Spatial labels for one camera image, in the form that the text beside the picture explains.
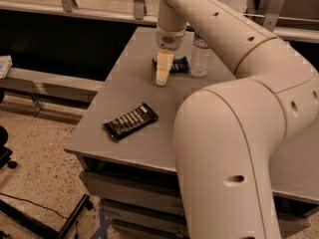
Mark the grey metal bench rail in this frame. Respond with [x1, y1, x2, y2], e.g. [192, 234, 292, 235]
[0, 68, 103, 115]

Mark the black office chair base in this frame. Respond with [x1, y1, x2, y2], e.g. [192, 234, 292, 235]
[0, 88, 18, 170]

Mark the clear plastic water bottle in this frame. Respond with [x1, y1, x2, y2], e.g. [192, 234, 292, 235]
[190, 33, 211, 78]

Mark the blue rxbar blueberry bar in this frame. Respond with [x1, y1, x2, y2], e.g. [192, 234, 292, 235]
[152, 57, 190, 74]

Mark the black rxbar snack bar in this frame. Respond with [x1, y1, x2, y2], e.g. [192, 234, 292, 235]
[103, 103, 159, 140]

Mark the black floor stand frame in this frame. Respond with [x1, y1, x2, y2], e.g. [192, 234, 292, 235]
[0, 194, 93, 239]

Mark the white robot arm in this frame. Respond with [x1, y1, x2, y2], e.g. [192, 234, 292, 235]
[158, 0, 318, 239]

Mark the metal window frame rail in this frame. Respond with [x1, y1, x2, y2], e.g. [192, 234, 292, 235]
[0, 0, 319, 44]

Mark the black floor cable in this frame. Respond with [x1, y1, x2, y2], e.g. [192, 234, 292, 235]
[0, 192, 69, 221]

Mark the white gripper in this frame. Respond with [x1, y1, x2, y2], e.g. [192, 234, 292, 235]
[156, 25, 185, 87]

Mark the grey drawer cabinet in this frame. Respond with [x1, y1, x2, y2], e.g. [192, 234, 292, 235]
[64, 27, 319, 239]

